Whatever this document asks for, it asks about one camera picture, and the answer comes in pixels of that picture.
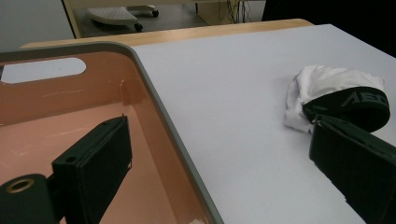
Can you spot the pink plastic bin grey rim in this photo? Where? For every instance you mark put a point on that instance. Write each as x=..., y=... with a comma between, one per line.
x=77, y=102

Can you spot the white underwear black waistband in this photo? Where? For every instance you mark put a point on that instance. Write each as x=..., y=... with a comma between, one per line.
x=330, y=81

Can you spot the white wheeled chair base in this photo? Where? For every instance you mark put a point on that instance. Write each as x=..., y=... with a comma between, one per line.
x=112, y=15

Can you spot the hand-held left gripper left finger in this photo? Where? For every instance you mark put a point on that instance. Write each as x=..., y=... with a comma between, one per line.
x=93, y=168

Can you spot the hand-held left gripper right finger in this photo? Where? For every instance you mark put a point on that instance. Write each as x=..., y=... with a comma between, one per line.
x=358, y=168

